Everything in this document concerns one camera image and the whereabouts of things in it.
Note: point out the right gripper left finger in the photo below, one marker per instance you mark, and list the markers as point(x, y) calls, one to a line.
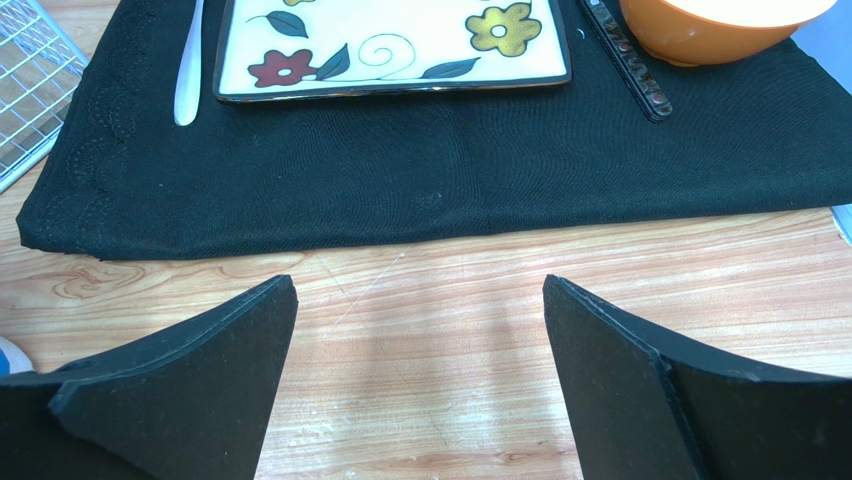
point(191, 401)

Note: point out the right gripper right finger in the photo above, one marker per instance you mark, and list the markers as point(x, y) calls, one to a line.
point(645, 402)

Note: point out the blue paper towel roll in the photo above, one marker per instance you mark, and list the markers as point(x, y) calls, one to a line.
point(13, 359)

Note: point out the silver fork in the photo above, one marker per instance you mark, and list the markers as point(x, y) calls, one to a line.
point(188, 83)

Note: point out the black cloth placemat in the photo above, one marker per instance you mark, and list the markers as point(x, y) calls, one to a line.
point(124, 182)

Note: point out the square floral plate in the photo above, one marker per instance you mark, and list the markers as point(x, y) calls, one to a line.
point(283, 50)

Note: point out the orange white bowl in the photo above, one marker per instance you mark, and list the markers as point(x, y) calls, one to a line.
point(698, 33)

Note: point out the dark handled knife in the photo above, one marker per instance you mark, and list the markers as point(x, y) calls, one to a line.
point(640, 82)

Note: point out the white wire wooden shelf rack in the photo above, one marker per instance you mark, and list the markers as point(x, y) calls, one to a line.
point(41, 68)

